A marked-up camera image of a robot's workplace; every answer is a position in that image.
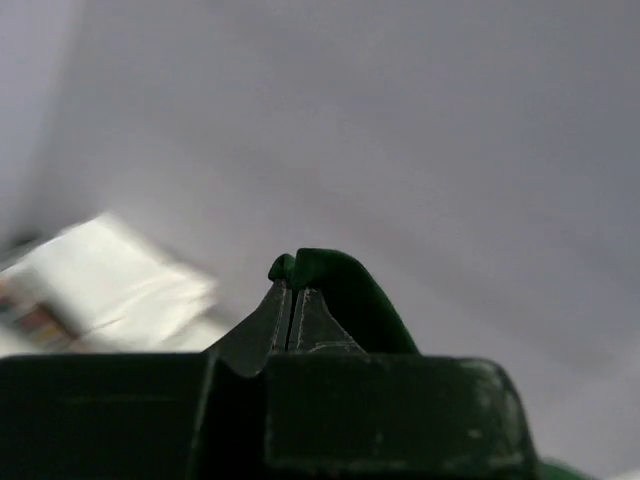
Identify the white t-shirt stack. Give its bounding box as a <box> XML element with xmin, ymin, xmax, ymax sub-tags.
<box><xmin>1</xmin><ymin>214</ymin><xmax>229</xmax><ymax>356</ymax></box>

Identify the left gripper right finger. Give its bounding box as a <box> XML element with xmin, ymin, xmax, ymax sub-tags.
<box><xmin>287</xmin><ymin>289</ymin><xmax>366</xmax><ymax>355</ymax></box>

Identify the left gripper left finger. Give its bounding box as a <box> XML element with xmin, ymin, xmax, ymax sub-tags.
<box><xmin>219</xmin><ymin>280</ymin><xmax>293</xmax><ymax>378</ymax></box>

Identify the white green Charlie Brown t-shirt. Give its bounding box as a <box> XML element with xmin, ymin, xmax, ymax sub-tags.
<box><xmin>264</xmin><ymin>248</ymin><xmax>581</xmax><ymax>479</ymax></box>

